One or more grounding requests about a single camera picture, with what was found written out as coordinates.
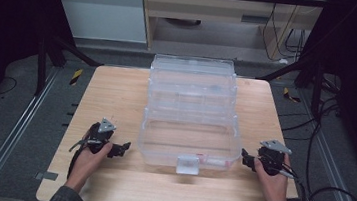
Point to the aluminium floor rail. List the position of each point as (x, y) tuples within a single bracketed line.
[(337, 194), (11, 140)]

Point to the white cabinet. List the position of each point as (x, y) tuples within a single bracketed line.
[(102, 12)]

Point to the person's right hand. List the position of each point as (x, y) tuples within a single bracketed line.
[(273, 186)]

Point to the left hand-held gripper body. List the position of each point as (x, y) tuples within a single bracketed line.
[(100, 137)]

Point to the clear plastic tiered storage box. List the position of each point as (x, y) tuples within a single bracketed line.
[(190, 128)]

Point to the person's left hand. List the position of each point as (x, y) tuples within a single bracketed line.
[(87, 164)]

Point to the black metal stand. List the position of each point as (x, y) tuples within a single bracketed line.
[(41, 66), (316, 91)]

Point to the light wooden desk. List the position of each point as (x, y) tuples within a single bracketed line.
[(209, 8)]

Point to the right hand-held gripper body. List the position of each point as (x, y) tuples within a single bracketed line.
[(272, 159)]

